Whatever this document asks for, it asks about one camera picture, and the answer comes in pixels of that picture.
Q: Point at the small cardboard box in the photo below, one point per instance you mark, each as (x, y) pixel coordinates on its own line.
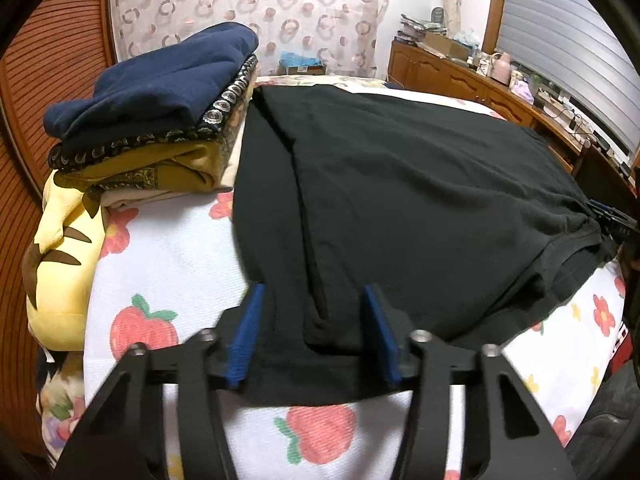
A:
(305, 69)

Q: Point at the white strawberry print blanket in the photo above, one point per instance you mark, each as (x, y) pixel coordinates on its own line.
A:
(165, 270)

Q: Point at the pale blue plastic bag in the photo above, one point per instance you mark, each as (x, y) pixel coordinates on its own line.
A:
(466, 37)

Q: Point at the floral quilt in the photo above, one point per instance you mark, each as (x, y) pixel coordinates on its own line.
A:
(310, 80)

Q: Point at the pink circle patterned curtain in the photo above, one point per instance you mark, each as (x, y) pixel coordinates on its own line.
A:
(250, 10)

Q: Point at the navy blue sweater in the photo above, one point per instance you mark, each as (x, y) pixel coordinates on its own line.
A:
(165, 75)

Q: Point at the grey window blind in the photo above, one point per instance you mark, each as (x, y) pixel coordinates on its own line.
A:
(565, 35)

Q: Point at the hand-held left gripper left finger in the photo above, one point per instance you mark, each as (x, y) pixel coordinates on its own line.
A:
(245, 340)

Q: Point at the brown slatted wooden wardrobe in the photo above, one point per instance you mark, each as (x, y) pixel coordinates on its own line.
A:
(45, 85)

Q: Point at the floral bedsheet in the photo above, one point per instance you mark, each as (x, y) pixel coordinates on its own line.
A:
(60, 405)

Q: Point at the yellow plush toy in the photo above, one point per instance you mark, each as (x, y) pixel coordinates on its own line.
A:
(55, 280)

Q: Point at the dark chair back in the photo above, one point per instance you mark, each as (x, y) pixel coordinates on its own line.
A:
(600, 175)

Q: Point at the purple plastic bag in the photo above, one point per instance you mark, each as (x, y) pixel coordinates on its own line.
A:
(521, 87)

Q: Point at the mustard yellow folded blanket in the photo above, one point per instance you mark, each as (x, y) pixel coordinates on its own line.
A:
(175, 165)

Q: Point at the wooden sideboard cabinet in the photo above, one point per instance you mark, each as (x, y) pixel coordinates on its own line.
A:
(450, 77)

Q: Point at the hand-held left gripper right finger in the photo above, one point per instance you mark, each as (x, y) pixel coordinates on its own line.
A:
(382, 337)

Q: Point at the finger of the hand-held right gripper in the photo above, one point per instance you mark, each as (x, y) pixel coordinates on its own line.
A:
(617, 225)

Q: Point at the pink thermos jug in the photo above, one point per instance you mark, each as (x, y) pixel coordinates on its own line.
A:
(501, 69)

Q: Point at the black printed t-shirt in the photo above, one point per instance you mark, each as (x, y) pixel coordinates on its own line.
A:
(400, 185)

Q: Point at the stack of papers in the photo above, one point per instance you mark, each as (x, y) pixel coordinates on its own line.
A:
(417, 27)

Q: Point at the black cloth with silver circles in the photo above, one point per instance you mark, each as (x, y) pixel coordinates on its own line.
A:
(220, 115)

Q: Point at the open cardboard box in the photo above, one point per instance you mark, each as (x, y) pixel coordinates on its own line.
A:
(445, 46)

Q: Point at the red and white packet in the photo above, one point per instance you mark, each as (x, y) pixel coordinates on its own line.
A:
(621, 342)

